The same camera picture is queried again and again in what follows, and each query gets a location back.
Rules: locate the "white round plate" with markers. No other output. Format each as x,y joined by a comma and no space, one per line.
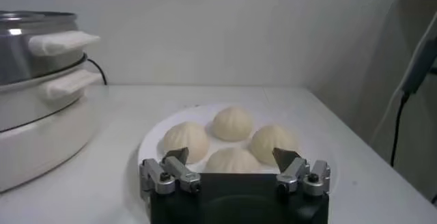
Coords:
191,116

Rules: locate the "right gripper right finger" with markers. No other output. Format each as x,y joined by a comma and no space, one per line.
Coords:
293,172

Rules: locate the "stainless steel steamer basket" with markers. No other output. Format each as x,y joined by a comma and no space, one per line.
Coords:
13,51

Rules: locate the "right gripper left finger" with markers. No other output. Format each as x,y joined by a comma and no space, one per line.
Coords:
181,174

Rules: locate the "white steamed baozi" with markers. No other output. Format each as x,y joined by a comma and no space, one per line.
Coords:
273,140
232,162
186,138
232,123

